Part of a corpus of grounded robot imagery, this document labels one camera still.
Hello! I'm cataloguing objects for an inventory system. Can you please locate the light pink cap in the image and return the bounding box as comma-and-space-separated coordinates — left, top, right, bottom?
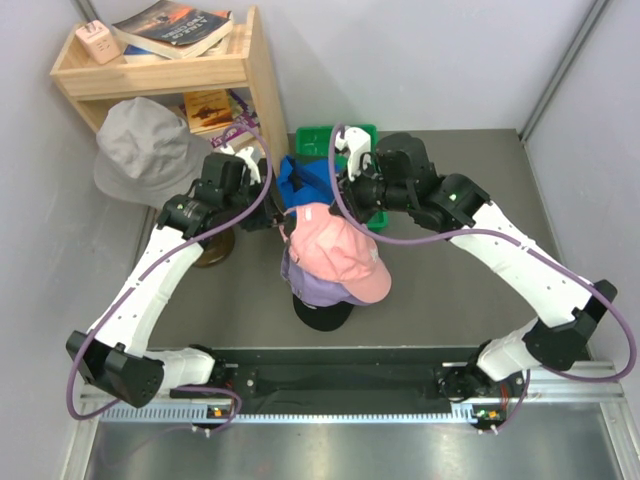
281, 202, 392, 304

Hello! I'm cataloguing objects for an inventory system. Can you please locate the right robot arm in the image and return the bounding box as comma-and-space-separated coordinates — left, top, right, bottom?
329, 128, 617, 396

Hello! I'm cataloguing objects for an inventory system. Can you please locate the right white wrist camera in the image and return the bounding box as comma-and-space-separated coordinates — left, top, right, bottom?
334, 127, 373, 182

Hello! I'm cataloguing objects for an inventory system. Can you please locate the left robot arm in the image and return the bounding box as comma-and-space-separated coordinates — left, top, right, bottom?
66, 147, 277, 408

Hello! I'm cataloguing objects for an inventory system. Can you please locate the orange cover book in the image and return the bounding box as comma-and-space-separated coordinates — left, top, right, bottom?
183, 89, 233, 134

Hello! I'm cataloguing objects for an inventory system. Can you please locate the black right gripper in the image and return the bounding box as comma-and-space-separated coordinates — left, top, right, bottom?
329, 158, 413, 228

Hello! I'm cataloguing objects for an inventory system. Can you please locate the blue cap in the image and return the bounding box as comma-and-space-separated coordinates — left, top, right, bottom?
276, 156, 334, 209

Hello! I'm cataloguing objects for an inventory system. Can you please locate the purple cover book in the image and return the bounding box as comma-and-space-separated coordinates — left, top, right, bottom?
209, 89, 260, 149

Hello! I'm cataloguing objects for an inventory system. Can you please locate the blue book under stack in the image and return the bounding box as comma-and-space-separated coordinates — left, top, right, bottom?
123, 45, 168, 64

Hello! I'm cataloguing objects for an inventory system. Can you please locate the wooden shelf unit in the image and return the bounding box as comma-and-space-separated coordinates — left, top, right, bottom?
50, 6, 289, 165

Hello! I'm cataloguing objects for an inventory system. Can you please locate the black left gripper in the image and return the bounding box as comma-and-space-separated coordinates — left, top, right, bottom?
222, 175, 286, 232

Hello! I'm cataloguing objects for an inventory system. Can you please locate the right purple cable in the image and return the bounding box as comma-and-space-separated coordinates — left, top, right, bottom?
327, 123, 636, 436

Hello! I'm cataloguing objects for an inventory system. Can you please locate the pink power adapter cube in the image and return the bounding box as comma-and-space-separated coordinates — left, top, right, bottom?
75, 20, 121, 65

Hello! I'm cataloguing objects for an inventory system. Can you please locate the lavender baseball cap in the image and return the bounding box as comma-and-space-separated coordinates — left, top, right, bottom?
280, 250, 361, 307

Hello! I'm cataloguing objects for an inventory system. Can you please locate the dark cover paperback book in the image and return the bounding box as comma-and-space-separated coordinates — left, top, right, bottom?
112, 1, 234, 60

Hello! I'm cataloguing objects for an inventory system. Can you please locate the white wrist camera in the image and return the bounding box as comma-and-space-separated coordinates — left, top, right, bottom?
334, 127, 373, 182
216, 146, 264, 185

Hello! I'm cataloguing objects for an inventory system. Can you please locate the green plastic bin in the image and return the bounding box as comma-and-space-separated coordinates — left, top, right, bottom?
293, 124, 389, 233

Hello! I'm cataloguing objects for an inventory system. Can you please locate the aluminium rail with cable duct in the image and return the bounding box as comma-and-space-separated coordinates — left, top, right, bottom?
95, 369, 624, 432

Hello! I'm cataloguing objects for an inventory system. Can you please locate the grey bucket hat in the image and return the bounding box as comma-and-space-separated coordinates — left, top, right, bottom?
94, 97, 213, 210

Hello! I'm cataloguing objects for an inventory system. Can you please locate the black baseball cap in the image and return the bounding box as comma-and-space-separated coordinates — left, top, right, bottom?
292, 296, 354, 332

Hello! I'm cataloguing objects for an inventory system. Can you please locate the beige mannequin head stand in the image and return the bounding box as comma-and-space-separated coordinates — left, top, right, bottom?
193, 229, 235, 268

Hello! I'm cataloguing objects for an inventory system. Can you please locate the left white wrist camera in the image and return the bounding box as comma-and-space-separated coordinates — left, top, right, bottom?
216, 146, 264, 185

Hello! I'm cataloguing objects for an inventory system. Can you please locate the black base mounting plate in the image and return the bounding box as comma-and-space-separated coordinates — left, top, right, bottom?
203, 347, 519, 402

